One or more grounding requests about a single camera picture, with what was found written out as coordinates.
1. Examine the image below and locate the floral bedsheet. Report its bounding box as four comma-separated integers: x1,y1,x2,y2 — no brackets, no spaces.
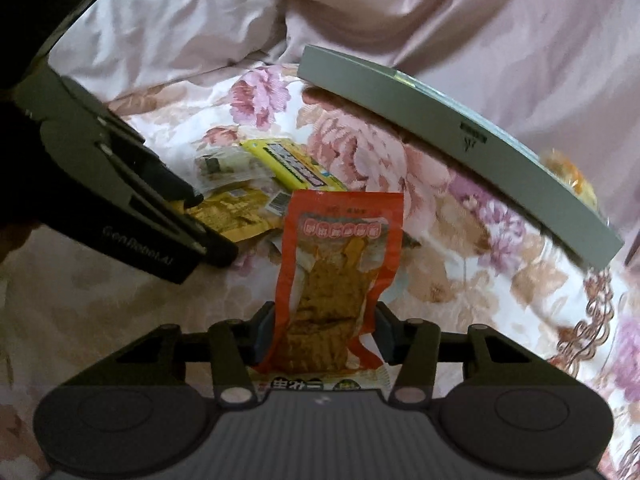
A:
0,62,640,480

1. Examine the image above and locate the grey shallow box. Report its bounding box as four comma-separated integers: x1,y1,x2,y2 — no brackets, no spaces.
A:
297,44,626,269

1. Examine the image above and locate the yellow snack packet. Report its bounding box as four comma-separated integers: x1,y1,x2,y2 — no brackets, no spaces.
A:
239,137,349,194

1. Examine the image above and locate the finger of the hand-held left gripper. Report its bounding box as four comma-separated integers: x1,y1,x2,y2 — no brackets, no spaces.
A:
94,109,197,207
127,194,239,268

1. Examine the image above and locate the pale pink quilt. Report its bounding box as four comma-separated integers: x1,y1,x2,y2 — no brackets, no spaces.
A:
47,0,288,108

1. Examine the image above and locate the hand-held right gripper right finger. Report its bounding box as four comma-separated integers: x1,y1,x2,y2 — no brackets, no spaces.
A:
375,301,540,407

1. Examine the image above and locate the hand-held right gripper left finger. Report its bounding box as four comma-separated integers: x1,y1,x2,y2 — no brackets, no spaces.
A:
106,304,277,407

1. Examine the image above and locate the pink satin curtain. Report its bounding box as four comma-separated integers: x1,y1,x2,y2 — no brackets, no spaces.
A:
245,0,640,161

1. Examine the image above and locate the red-orange tofu snack packet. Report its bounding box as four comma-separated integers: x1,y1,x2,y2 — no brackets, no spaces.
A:
249,190,406,394

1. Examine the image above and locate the clear small snack packet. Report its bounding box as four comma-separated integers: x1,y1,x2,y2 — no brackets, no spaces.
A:
194,152,242,182

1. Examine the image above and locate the brown-yellow snack packet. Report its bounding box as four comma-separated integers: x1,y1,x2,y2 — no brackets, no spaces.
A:
186,186,282,244

